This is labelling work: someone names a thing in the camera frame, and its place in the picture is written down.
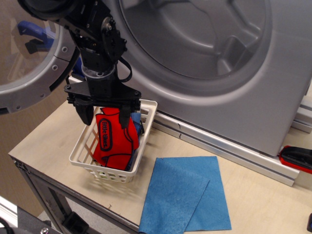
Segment white plastic laundry basket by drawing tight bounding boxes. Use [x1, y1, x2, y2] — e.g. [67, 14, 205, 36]
[69, 99, 157, 183]

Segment round transparent washer door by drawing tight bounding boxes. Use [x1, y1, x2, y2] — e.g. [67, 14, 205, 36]
[0, 0, 79, 115]

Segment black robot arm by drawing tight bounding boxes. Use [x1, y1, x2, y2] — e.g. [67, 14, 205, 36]
[19, 0, 141, 129]

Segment metal table frame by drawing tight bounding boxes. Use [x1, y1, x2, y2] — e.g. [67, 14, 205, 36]
[11, 156, 138, 234]

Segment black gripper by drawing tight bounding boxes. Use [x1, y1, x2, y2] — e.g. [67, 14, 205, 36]
[64, 68, 141, 129]

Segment red toy shirt black trim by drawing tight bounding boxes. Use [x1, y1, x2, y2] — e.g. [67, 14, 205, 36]
[93, 107, 139, 171]

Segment red black clamp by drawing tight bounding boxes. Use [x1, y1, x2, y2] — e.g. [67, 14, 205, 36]
[278, 145, 312, 174]

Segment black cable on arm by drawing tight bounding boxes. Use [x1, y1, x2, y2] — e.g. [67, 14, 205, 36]
[117, 58, 133, 83]

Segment blue clamp behind door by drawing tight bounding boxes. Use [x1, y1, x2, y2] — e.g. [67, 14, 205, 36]
[17, 20, 56, 54]

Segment blue folded cloth sheet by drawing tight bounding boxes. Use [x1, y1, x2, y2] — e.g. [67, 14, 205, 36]
[138, 156, 232, 234]

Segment grey toy washing machine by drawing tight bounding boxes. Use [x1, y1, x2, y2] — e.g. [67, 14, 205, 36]
[80, 0, 312, 157]

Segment aluminium extrusion rail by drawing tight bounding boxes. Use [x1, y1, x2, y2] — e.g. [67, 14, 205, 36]
[152, 110, 299, 186]

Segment blue toy jeans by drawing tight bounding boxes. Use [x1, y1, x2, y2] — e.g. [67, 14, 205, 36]
[126, 112, 145, 171]

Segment grey base with bolt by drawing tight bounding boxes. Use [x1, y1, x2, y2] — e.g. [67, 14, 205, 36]
[0, 207, 60, 234]

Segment black bracket under table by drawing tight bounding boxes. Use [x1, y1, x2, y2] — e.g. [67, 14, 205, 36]
[63, 212, 89, 234]

